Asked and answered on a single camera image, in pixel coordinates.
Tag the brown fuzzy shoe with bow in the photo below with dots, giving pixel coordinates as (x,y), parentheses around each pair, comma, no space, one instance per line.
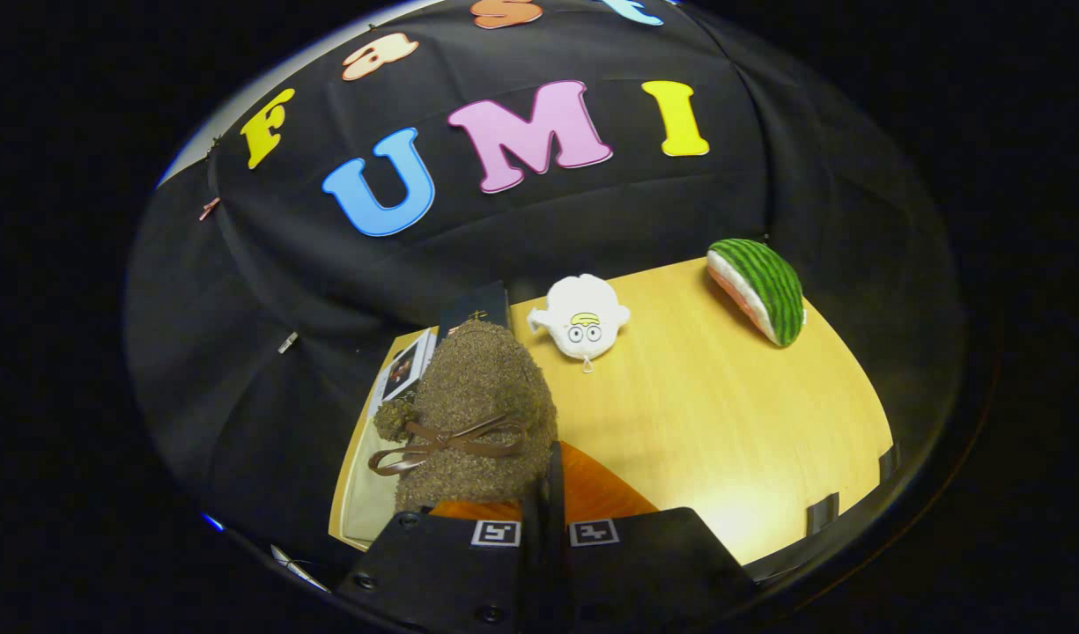
(473,396)

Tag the dark book with gold print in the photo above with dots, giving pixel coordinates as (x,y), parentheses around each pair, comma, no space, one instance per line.
(477,308)

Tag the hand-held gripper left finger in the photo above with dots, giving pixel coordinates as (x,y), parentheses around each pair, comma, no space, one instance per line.
(442,572)

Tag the white book with portrait cover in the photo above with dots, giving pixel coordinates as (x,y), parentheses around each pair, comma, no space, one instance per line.
(402,370)

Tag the white plush toy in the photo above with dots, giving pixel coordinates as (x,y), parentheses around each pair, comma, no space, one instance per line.
(581,317)

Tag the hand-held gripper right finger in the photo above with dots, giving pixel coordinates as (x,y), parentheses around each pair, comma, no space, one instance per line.
(645,563)

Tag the watermelon slice plush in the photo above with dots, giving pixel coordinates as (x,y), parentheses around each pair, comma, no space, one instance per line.
(768,286)

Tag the cream fabric storage box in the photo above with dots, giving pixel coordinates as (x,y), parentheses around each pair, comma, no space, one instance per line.
(367,506)

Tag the wooden clothespin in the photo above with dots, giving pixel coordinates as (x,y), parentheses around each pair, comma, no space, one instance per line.
(209,209)

